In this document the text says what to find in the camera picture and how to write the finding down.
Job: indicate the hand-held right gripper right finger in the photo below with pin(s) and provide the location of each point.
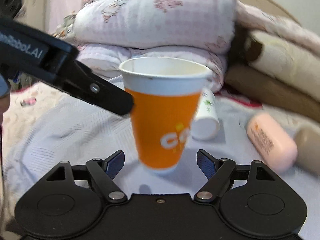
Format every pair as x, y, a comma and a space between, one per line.
205, 164

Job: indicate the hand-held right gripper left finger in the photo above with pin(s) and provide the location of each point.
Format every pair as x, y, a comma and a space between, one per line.
115, 163

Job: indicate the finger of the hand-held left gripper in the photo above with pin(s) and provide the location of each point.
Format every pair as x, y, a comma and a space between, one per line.
105, 92

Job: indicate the orange paper cup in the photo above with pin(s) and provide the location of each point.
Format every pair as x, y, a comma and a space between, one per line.
162, 122

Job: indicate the white bottle with green print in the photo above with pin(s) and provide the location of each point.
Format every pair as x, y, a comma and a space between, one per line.
206, 123

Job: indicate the white textured bedspread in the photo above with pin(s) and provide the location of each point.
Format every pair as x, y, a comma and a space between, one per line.
75, 135

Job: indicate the cream floral bed sheet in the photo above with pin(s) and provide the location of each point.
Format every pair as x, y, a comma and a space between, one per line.
22, 115

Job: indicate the pink bottle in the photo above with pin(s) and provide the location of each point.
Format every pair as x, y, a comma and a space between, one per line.
271, 142

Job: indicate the red patterned cloth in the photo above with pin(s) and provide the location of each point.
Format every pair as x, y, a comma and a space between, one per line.
240, 98

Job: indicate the pink floral folded quilt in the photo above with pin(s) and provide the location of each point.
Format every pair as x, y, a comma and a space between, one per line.
155, 22

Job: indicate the beige rounded container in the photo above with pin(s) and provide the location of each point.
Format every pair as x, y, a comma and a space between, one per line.
308, 147

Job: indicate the cream and brown folded blanket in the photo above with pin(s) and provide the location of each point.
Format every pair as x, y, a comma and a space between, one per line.
282, 75

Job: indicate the pink fluffy blanket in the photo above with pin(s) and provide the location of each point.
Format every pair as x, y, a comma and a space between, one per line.
275, 27

